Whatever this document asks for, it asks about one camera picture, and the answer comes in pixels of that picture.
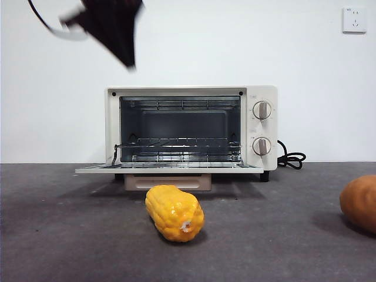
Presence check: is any white wall socket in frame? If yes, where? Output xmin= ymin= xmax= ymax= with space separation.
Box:
xmin=342 ymin=7 xmax=368 ymax=35

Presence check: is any metal wire oven rack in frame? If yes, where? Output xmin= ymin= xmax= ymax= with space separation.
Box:
xmin=113 ymin=137 xmax=243 ymax=164

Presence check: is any brown potato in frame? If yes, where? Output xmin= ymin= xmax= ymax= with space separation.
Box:
xmin=340 ymin=174 xmax=376 ymax=235

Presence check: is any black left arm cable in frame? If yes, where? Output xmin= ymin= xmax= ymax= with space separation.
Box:
xmin=28 ymin=0 xmax=86 ymax=42

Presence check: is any cream oven knob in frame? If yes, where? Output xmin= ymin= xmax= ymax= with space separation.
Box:
xmin=252 ymin=136 xmax=273 ymax=156
xmin=253 ymin=100 xmax=273 ymax=120

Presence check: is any black oven power cable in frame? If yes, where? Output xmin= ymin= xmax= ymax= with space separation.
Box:
xmin=277 ymin=139 xmax=307 ymax=171

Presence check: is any yellow corn cob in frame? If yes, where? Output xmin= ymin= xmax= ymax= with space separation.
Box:
xmin=145 ymin=184 xmax=205 ymax=243

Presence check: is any cream Toshiba toaster oven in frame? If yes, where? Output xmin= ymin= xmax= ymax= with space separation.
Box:
xmin=105 ymin=85 xmax=278 ymax=183

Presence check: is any glass oven door with handle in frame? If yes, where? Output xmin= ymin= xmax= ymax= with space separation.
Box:
xmin=75 ymin=164 xmax=264 ymax=192

